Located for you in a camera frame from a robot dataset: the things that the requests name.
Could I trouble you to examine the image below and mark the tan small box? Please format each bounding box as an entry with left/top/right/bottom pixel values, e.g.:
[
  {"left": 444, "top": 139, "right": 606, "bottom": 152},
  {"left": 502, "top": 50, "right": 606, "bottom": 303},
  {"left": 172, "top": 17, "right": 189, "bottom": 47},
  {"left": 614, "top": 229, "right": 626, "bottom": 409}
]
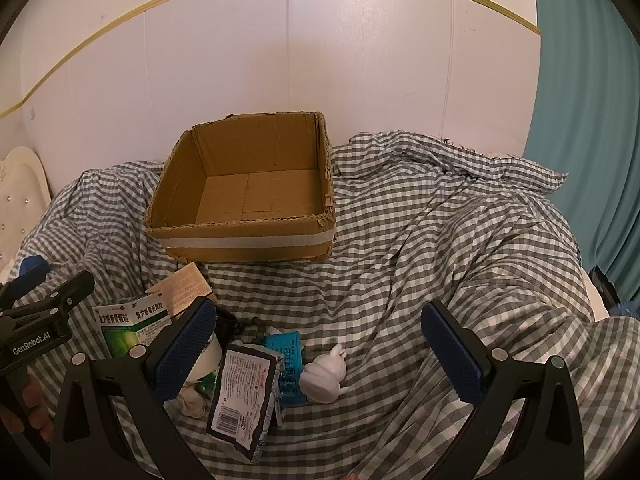
[{"left": 145, "top": 261, "right": 213, "bottom": 321}]

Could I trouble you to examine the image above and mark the brown cardboard box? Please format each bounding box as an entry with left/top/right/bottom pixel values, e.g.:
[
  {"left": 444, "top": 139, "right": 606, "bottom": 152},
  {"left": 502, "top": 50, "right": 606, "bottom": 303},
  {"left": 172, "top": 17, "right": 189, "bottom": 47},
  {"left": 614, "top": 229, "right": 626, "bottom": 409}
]
[{"left": 144, "top": 110, "right": 337, "bottom": 263}]

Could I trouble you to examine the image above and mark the green white medicine box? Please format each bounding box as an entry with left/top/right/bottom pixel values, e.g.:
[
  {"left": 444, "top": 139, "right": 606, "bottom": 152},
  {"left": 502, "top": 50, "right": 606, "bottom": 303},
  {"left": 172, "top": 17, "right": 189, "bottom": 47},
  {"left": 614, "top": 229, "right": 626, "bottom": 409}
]
[{"left": 92, "top": 296, "right": 173, "bottom": 361}]

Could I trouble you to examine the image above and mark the white plastic wrap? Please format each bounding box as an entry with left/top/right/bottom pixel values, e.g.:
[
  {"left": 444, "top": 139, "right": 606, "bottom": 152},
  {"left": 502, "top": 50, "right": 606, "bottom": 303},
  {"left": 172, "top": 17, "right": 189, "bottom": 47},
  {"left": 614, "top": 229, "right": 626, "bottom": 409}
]
[{"left": 174, "top": 380, "right": 210, "bottom": 420}]

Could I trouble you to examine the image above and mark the white padded headboard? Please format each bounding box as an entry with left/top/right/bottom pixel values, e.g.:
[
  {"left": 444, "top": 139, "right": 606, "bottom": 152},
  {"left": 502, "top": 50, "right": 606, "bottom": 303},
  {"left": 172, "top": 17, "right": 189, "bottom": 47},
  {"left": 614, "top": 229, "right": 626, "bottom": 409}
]
[{"left": 0, "top": 146, "right": 53, "bottom": 281}]

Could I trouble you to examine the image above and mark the blue object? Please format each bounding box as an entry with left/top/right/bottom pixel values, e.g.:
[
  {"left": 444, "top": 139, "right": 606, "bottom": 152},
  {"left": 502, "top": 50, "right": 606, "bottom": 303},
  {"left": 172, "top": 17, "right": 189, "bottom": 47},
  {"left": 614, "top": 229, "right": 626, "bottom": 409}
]
[{"left": 21, "top": 255, "right": 49, "bottom": 277}]

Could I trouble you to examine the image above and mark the blue blister pack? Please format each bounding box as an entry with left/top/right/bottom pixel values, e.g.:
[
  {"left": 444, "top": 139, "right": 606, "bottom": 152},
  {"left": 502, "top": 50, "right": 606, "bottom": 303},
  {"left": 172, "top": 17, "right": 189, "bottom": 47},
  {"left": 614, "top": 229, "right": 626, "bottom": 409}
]
[{"left": 262, "top": 331, "right": 307, "bottom": 408}]

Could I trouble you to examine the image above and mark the teal curtain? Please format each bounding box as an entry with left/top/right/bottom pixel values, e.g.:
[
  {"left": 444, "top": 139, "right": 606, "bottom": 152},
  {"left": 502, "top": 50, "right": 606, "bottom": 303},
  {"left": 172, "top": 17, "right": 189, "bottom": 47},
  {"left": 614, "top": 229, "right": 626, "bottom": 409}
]
[{"left": 520, "top": 0, "right": 640, "bottom": 306}]

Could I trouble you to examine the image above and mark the black object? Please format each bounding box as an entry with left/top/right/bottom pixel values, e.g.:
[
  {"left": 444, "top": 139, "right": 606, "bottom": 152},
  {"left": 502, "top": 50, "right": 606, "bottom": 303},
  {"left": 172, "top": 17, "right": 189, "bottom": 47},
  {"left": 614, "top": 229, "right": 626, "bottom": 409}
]
[{"left": 589, "top": 265, "right": 619, "bottom": 318}]

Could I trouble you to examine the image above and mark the white figurine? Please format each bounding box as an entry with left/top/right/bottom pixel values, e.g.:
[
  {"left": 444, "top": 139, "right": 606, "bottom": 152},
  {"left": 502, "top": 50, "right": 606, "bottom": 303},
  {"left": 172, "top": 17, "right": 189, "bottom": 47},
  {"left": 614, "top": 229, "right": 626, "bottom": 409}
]
[{"left": 300, "top": 344, "right": 349, "bottom": 404}]

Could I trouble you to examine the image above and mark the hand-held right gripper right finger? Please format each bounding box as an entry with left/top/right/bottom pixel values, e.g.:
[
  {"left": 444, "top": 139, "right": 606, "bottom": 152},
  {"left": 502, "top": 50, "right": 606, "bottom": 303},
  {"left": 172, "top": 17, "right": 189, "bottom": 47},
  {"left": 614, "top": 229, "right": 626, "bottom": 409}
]
[{"left": 420, "top": 300, "right": 586, "bottom": 480}]

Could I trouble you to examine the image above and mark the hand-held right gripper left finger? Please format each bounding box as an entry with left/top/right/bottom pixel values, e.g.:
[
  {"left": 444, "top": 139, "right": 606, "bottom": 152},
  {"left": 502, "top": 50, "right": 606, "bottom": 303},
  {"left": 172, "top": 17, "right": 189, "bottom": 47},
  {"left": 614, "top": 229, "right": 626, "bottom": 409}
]
[{"left": 50, "top": 296, "right": 221, "bottom": 480}]

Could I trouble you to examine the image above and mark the patterned pillow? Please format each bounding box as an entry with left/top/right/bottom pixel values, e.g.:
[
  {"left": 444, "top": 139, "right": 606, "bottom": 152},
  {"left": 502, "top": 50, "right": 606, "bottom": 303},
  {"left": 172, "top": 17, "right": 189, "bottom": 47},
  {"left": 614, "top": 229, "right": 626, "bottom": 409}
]
[{"left": 440, "top": 136, "right": 526, "bottom": 161}]

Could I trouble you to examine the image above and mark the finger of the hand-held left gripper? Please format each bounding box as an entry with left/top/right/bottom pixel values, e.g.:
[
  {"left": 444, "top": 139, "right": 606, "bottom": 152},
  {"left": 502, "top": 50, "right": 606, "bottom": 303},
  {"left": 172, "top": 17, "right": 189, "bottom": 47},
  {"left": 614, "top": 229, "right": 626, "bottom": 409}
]
[
  {"left": 0, "top": 269, "right": 48, "bottom": 308},
  {"left": 0, "top": 270, "right": 96, "bottom": 328}
]

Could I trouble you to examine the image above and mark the black case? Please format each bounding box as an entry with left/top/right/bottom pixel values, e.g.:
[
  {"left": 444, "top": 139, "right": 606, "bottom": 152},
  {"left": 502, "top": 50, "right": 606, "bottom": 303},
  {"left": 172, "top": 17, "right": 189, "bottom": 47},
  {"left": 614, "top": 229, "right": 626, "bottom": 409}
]
[{"left": 214, "top": 304, "right": 240, "bottom": 348}]

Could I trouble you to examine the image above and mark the green packet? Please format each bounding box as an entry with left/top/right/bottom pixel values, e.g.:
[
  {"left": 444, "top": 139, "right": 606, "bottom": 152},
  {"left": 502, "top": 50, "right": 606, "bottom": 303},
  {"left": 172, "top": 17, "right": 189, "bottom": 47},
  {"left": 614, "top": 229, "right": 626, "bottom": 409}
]
[{"left": 197, "top": 372, "right": 221, "bottom": 398}]

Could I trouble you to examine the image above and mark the person's left hand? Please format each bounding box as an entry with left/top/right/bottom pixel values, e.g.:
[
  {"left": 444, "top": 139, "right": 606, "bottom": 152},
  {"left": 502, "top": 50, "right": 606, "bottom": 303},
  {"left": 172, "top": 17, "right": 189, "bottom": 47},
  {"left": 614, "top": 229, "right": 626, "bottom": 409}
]
[{"left": 0, "top": 372, "right": 55, "bottom": 443}]

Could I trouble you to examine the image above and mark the black snack packet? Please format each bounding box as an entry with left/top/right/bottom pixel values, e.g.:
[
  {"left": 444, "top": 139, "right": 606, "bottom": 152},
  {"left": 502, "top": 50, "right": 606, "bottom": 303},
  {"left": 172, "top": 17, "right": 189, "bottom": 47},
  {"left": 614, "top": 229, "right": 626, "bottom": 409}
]
[{"left": 206, "top": 342, "right": 281, "bottom": 463}]

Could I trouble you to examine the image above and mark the grey checked blanket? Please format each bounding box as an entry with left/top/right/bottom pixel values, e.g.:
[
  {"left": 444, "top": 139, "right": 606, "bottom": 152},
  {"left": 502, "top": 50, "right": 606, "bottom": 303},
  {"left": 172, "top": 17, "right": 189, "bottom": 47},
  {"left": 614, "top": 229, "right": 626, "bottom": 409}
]
[{"left": 0, "top": 130, "right": 640, "bottom": 480}]

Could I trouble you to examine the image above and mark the dark bead bracelet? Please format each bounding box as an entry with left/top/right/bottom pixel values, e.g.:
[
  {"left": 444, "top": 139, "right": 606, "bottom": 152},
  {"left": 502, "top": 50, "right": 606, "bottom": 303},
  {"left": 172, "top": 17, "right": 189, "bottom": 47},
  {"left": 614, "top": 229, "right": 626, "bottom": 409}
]
[{"left": 237, "top": 317, "right": 273, "bottom": 343}]

